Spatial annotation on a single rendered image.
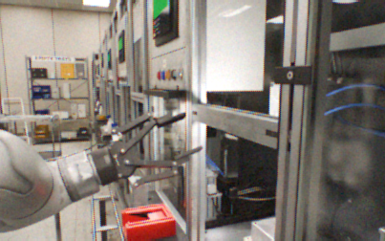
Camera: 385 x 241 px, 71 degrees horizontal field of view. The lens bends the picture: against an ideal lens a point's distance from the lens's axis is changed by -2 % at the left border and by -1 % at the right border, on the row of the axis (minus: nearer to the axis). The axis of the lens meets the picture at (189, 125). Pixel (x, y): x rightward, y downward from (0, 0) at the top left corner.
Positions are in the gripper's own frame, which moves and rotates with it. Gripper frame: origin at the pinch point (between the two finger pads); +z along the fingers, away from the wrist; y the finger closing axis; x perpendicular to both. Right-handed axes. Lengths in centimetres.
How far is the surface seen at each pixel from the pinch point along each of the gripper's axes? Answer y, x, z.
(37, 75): 365, 530, -65
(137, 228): -14.7, 31.2, -15.2
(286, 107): -7.4, -25.9, 7.6
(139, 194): -4.7, 46.0, -9.0
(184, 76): 17.4, 7.3, 10.8
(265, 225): -28.0, 10.6, 13.6
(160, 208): -12.5, 40.4, -5.2
